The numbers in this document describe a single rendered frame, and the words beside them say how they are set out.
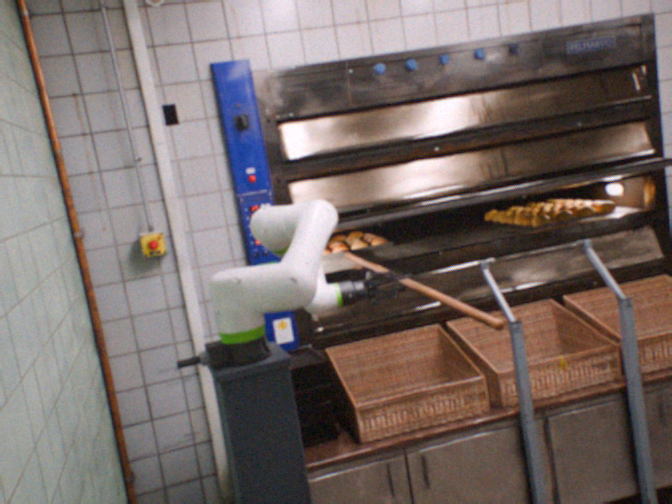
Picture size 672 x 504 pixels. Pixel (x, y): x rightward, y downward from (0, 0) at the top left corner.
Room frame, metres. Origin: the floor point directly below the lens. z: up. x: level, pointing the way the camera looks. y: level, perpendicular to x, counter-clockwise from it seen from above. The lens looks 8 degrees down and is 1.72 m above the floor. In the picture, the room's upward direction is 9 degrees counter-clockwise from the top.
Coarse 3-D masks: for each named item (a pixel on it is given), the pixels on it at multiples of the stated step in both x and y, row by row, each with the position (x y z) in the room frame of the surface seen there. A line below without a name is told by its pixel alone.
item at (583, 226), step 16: (576, 224) 3.43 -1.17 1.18; (592, 224) 3.44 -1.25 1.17; (608, 224) 3.46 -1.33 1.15; (496, 240) 3.34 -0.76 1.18; (512, 240) 3.34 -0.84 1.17; (528, 240) 3.36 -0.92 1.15; (416, 256) 3.25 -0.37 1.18; (432, 256) 3.25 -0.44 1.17; (448, 256) 3.27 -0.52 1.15; (336, 272) 3.16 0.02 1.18; (352, 272) 3.16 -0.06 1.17
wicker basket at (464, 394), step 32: (352, 352) 3.11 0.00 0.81; (416, 352) 3.15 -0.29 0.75; (448, 352) 3.10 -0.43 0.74; (352, 384) 3.07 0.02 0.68; (384, 384) 3.09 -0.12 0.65; (416, 384) 3.11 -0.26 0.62; (448, 384) 2.72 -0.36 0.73; (480, 384) 2.75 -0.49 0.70; (352, 416) 2.73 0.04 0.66; (384, 416) 2.86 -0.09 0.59; (416, 416) 2.81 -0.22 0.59; (448, 416) 2.72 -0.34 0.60
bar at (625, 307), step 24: (480, 264) 2.90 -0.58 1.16; (600, 264) 2.94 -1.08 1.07; (504, 312) 2.76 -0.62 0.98; (624, 312) 2.79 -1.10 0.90; (624, 336) 2.80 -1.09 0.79; (624, 360) 2.82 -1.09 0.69; (528, 384) 2.69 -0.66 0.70; (528, 408) 2.68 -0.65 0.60; (528, 432) 2.68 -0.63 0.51; (528, 456) 2.70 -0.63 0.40; (648, 456) 2.79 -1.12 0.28; (648, 480) 2.79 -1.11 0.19
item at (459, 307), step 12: (348, 252) 3.50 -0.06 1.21; (360, 264) 3.24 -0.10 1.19; (372, 264) 3.06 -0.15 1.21; (384, 276) 2.87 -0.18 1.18; (420, 288) 2.44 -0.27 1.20; (444, 300) 2.21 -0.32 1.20; (456, 300) 2.16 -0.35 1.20; (468, 312) 2.03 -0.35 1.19; (480, 312) 1.97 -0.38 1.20; (492, 324) 1.87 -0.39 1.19
